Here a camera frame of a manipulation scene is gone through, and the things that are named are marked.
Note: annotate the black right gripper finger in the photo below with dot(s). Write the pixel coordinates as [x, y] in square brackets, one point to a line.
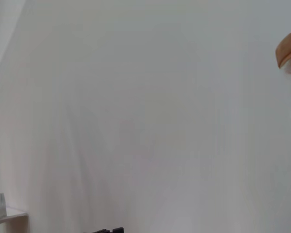
[117, 230]

